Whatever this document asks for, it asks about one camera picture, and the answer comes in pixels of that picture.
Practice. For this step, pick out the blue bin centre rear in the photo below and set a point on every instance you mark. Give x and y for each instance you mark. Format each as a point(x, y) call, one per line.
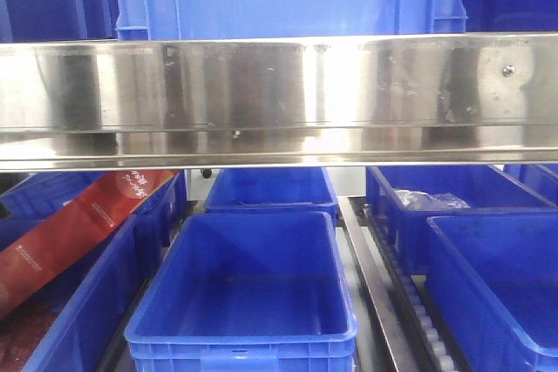
point(273, 190)

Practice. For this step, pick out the clear plastic bag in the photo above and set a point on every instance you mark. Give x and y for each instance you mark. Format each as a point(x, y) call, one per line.
point(418, 200)

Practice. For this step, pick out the stainless steel shelf beam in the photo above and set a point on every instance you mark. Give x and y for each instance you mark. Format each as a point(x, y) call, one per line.
point(471, 98)

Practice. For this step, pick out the red cardboard package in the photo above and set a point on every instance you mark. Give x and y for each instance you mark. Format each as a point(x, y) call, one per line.
point(46, 251)

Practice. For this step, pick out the blue bin right front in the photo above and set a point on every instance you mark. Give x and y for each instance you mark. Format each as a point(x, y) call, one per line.
point(494, 280)

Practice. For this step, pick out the roller track rail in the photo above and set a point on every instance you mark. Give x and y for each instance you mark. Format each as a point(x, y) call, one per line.
point(399, 327)

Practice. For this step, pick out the blue bin left rear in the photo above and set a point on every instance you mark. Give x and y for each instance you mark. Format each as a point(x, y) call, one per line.
point(43, 193)

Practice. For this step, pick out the blue bin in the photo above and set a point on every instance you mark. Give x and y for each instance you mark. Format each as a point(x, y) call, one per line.
point(494, 280)
point(43, 193)
point(247, 292)
point(486, 189)
point(542, 178)
point(67, 324)
point(273, 190)

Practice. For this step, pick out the blue bin right rear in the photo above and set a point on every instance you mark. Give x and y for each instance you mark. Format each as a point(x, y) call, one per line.
point(486, 189)

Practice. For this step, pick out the blue bin left front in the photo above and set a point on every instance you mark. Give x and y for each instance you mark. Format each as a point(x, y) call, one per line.
point(67, 324)

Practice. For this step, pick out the blue bin centre front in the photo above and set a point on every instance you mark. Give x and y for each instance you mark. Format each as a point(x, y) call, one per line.
point(247, 292)

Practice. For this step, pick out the blue bin far right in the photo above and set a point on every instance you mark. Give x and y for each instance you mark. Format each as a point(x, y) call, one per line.
point(542, 178)

